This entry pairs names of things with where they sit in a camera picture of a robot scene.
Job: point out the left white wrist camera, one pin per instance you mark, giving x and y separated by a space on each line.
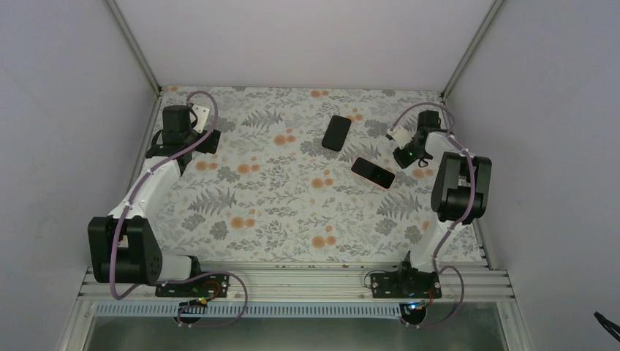
201 114

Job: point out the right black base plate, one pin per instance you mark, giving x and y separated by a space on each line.
416 285

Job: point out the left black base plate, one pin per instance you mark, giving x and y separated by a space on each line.
211 286

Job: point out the black object at edge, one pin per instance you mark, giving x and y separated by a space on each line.
609 326

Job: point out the aluminium rail frame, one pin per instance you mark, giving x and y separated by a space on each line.
269 282

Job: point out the slotted cable duct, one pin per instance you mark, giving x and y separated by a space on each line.
252 309

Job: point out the black phone-shaped object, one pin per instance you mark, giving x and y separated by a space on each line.
336 133

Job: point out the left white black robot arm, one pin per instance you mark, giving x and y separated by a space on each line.
123 244

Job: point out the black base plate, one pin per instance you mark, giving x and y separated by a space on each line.
416 285
211 286

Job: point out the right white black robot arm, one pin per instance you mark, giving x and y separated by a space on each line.
460 191

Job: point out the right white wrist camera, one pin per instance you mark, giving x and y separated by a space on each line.
400 136

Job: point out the floral patterned table mat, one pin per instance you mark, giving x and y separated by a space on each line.
272 193

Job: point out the black smartphone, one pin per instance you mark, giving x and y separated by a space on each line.
373 173

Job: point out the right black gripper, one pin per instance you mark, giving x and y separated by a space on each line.
403 161

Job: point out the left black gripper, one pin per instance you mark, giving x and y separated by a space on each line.
205 148

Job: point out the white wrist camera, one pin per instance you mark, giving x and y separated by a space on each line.
201 114
400 136

